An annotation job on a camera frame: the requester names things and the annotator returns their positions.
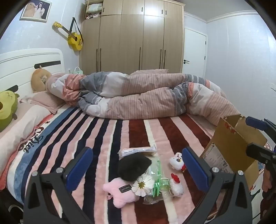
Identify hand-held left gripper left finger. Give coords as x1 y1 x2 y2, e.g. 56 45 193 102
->
24 147 102 224

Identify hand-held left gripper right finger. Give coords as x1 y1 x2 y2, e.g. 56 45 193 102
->
182 147 253 224

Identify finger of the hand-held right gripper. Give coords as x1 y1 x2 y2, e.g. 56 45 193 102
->
246 143 276 167
245 116 276 135

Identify brown cardboard box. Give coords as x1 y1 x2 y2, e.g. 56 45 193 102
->
199 114 268 190

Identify black plush toy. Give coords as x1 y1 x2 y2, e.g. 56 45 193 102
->
117 154 152 181

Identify white chicken plush toy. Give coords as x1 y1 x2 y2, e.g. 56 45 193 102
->
169 152 187 173
169 173 184 197

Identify clear plastic bag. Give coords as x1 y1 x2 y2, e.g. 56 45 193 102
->
143 157 175 204

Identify green plastic hair clip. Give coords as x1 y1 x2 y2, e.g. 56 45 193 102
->
151 164 162 197

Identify pink star plush toy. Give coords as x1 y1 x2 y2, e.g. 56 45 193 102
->
103 178 138 208

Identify white fabric flower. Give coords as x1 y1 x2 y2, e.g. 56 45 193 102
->
131 174 154 197

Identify white plastic packet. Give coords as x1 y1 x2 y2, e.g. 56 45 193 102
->
117 145 157 160

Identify lettered white blue blanket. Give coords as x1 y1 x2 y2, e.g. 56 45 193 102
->
0 104 80 205

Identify pink striped pillow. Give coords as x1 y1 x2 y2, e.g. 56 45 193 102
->
129 69 170 76
19 90 66 114

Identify green avocado plush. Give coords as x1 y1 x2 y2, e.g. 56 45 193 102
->
0 90 20 132

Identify pink grey striped duvet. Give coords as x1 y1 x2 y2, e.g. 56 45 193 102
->
46 69 242 126

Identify white door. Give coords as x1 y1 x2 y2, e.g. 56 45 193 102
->
182 27 208 78

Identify white bed headboard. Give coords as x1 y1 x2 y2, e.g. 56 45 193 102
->
0 48 65 93

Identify yellow guitar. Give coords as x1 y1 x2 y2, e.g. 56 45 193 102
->
52 17 84 51

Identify wooden wardrobe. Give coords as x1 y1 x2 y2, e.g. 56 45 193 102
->
79 0 185 75

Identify folded linens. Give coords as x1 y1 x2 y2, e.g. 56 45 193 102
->
85 3 103 20

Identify brown ring cushion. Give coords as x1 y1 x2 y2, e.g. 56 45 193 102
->
31 69 52 93

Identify framed wall photo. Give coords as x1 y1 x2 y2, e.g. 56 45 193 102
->
19 0 52 22

